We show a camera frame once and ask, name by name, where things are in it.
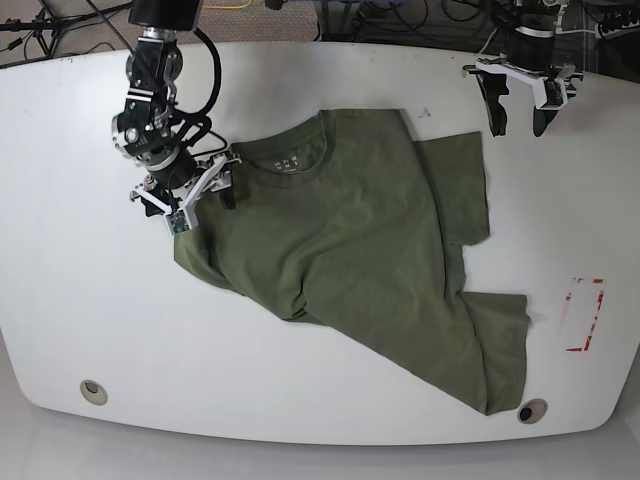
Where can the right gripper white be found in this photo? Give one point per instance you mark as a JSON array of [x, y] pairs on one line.
[[213, 175]]

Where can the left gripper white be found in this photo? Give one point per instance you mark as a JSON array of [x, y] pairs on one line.
[[492, 81]]

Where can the olive green T-shirt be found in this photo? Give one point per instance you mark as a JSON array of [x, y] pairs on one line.
[[347, 221]]

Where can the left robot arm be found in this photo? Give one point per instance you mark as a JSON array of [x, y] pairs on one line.
[[531, 28]]

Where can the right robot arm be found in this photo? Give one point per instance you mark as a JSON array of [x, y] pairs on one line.
[[158, 136]]

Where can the white power strip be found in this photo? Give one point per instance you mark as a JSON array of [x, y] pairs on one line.
[[618, 24]]

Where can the red tape rectangle marking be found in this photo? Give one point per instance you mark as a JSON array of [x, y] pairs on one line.
[[580, 313]]

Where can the black tripod stand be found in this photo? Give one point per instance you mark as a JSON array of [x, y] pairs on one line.
[[47, 28]]

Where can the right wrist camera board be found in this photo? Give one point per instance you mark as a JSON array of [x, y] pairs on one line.
[[179, 221]]

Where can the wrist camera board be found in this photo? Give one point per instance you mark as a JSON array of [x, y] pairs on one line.
[[179, 221], [555, 95]]

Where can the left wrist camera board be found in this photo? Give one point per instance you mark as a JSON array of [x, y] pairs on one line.
[[555, 95]]

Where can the left table cable grommet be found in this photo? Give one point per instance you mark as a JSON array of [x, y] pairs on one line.
[[94, 393]]

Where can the table cable grommet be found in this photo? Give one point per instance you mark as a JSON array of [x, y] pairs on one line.
[[532, 411], [94, 393]]

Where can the right table cable grommet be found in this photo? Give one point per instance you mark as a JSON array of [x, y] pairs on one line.
[[532, 411]]

